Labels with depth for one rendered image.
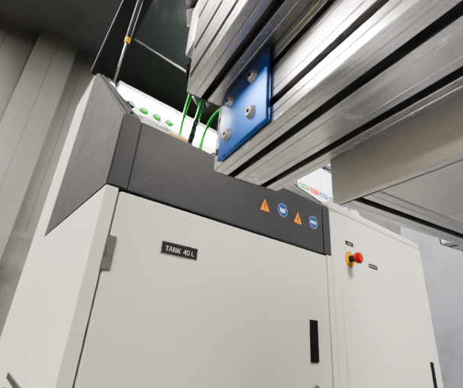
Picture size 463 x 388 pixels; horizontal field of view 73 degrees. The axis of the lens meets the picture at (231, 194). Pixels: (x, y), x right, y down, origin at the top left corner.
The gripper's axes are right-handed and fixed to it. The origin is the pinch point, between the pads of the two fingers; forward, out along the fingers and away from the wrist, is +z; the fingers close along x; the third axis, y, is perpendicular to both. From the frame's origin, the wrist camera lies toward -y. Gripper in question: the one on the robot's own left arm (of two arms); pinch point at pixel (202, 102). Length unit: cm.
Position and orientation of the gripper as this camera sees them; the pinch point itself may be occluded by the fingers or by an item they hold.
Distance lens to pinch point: 100.2
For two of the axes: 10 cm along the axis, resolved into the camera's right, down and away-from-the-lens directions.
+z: 0.0, 9.3, 3.7
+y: 2.2, 3.6, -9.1
